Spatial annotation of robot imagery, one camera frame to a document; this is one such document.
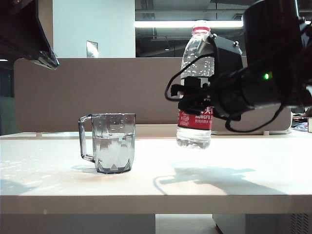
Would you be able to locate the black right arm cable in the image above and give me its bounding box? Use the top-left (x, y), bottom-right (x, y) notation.
top-left (225, 104), bottom-right (285, 134)

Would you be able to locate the Nongfu Spring mineral water bottle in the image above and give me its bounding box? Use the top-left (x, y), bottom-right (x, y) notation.
top-left (175, 19), bottom-right (215, 150)

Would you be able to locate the beige round column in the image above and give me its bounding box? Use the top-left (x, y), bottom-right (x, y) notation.
top-left (37, 0), bottom-right (54, 59)

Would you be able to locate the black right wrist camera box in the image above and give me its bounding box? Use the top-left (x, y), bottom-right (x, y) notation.
top-left (197, 33), bottom-right (244, 82)

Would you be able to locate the brown fabric desk partition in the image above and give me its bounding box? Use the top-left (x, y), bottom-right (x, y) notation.
top-left (14, 57), bottom-right (293, 134)

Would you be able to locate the background person forearm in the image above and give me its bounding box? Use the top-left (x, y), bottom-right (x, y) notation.
top-left (292, 107), bottom-right (312, 121)

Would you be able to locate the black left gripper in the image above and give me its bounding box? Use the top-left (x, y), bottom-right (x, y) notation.
top-left (0, 0), bottom-right (60, 71)

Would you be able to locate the long white ceiling light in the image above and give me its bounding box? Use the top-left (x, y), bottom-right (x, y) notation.
top-left (135, 20), bottom-right (244, 29)

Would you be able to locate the beige table leg panel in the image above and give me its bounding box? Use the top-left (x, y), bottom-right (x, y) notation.
top-left (0, 214), bottom-right (156, 234)

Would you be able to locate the silver wall sign plate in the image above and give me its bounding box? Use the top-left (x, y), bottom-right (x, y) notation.
top-left (85, 40), bottom-right (99, 59)

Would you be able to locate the transparent grey plastic mug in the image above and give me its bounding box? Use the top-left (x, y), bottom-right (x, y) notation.
top-left (78, 113), bottom-right (136, 175)

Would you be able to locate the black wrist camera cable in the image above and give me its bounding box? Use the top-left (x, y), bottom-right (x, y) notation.
top-left (164, 52), bottom-right (215, 102)

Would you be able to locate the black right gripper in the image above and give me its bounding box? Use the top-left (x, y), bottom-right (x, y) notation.
top-left (170, 68), bottom-right (247, 121)

